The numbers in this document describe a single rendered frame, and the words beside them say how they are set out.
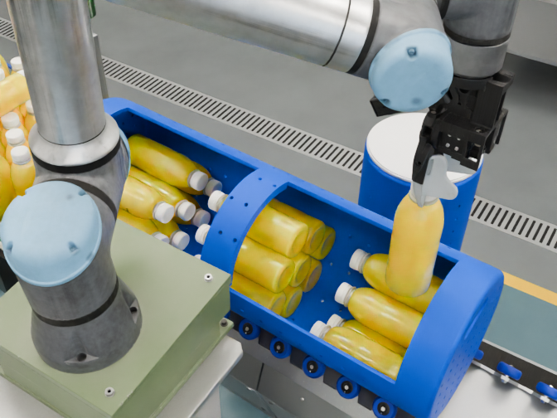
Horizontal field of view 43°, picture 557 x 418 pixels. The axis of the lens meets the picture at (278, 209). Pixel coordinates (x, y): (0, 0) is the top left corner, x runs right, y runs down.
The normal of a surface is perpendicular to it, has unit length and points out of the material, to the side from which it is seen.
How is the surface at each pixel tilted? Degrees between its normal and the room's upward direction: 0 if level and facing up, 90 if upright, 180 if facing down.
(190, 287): 5
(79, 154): 49
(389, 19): 37
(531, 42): 0
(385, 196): 90
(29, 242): 11
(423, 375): 66
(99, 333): 74
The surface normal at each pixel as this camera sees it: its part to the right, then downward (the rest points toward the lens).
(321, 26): 0.13, 0.39
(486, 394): 0.01, -0.74
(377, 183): -0.82, 0.38
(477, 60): -0.11, 0.66
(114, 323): 0.81, 0.12
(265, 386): -0.54, 0.27
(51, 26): 0.29, 0.70
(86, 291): 0.63, 0.55
